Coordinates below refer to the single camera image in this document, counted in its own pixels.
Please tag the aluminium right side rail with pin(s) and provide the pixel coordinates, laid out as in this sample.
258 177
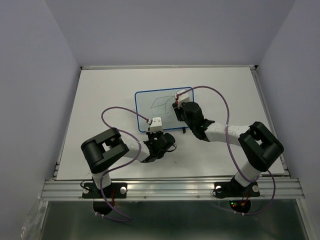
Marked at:
255 76

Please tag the aluminium rail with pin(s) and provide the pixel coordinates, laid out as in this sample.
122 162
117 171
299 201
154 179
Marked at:
255 76
189 189
131 67

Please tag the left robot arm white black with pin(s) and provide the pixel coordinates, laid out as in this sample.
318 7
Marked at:
105 149

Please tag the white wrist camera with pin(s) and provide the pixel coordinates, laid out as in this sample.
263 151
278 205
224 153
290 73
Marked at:
180 98
155 125

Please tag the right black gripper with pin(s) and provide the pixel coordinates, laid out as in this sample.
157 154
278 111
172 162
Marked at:
177 111

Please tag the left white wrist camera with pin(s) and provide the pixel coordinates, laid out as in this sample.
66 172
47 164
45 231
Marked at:
155 125

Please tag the blue framed whiteboard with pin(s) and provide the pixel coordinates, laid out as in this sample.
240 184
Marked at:
158 103

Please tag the aluminium front rail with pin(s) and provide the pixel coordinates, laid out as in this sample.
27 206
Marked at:
189 189

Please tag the aluminium back rail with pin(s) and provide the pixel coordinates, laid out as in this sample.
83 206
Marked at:
131 67

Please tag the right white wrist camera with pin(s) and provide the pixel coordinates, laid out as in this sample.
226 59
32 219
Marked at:
180 98

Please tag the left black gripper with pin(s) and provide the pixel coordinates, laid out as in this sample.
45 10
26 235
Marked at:
149 134

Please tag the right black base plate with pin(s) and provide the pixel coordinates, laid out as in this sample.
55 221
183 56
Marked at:
235 190

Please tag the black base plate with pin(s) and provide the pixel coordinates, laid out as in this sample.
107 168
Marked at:
117 190
235 190

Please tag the clear plastic sheet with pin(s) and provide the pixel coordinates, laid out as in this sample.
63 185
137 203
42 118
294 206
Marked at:
33 222

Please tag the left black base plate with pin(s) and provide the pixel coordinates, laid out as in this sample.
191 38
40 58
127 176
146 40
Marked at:
117 190

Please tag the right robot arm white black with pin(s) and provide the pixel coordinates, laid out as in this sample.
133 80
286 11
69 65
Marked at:
259 145

